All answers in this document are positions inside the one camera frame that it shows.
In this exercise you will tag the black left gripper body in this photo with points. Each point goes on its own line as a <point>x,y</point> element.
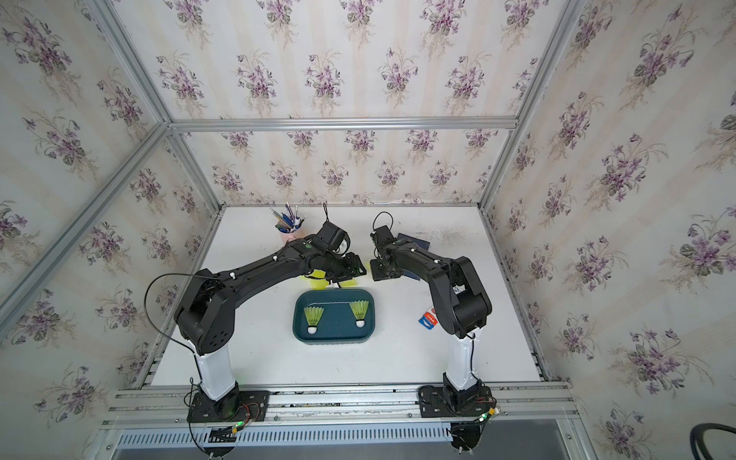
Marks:
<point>343,268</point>

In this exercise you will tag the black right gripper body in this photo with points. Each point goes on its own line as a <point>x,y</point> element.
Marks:
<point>379,269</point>

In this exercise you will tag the teal plastic storage box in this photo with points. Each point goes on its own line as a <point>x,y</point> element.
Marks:
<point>338,325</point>

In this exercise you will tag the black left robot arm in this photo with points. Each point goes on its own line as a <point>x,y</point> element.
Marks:
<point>206,313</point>

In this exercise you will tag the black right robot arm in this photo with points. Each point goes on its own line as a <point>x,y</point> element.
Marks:
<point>461,304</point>

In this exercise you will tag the yellow shuttlecock eight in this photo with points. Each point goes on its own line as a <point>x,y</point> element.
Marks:
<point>359,310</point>

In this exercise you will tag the blue book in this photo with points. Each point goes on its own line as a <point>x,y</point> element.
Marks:
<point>421,243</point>

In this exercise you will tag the yellow shuttlecock six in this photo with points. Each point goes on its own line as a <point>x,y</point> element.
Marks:
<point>313,316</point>

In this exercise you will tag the pink pen cup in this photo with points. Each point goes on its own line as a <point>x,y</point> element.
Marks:
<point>293,234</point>

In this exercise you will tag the red blue white packet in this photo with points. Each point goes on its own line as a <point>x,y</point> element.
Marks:
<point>429,319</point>

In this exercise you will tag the pens in cup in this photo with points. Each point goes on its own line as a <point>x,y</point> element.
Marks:
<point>288,220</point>

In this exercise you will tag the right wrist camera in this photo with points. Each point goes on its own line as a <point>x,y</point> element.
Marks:
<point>382,237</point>

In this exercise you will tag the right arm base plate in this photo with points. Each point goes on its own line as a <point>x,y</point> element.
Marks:
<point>444,401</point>

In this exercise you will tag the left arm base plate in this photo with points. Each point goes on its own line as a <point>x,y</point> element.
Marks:
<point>235,406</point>

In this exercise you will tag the aluminium front rail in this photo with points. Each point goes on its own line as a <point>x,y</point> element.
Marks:
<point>164,406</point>

